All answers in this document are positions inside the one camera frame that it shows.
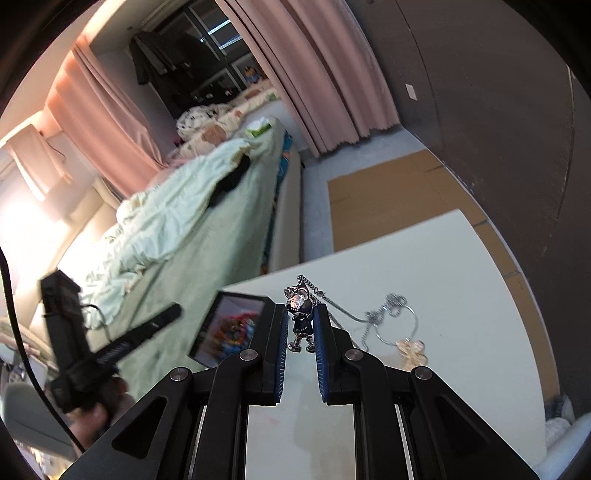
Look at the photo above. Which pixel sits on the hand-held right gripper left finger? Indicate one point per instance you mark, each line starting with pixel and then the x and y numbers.
pixel 277 350

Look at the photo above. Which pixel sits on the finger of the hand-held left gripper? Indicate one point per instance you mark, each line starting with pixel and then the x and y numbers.
pixel 143 332

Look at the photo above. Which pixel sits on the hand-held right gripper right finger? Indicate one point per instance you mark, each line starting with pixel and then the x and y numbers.
pixel 322 350

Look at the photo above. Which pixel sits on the blurred colourful jewelry heap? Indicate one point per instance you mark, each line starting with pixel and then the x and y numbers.
pixel 231 332

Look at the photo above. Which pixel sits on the black jewelry box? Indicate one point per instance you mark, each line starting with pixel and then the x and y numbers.
pixel 231 301

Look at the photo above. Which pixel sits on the person's left hand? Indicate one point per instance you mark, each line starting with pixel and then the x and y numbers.
pixel 92 422

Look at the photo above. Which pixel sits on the bed with green sheet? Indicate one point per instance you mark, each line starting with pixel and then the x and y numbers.
pixel 198 258

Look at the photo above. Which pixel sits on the beige headboard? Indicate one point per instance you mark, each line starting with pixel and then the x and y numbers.
pixel 46 240

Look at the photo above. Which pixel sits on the light green duvet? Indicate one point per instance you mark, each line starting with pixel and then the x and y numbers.
pixel 175 203

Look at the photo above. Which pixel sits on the pink pillow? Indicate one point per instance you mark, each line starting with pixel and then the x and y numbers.
pixel 164 173

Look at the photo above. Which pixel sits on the brown cardboard sheets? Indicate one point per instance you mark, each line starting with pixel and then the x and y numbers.
pixel 378 198

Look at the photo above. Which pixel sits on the black garment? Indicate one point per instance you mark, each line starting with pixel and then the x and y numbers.
pixel 228 182

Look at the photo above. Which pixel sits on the cream bear print quilt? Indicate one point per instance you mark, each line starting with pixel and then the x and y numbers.
pixel 207 136

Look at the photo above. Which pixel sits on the pink curtain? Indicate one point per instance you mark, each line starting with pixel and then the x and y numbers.
pixel 323 69
pixel 106 115

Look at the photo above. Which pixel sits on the white dotted blanket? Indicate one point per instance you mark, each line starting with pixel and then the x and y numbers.
pixel 194 117

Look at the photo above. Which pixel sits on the green tissue pack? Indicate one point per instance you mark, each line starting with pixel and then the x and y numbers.
pixel 258 130

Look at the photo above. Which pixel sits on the hanging black clothes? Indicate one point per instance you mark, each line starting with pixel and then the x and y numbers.
pixel 157 64

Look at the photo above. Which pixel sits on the plush toy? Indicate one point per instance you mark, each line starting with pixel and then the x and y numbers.
pixel 251 74

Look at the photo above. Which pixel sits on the dark brown wardrobe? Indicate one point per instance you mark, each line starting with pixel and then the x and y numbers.
pixel 498 115

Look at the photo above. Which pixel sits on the dark glass window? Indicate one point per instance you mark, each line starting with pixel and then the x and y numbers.
pixel 217 37

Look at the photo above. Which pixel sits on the white wall socket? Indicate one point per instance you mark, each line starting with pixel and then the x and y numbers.
pixel 411 92

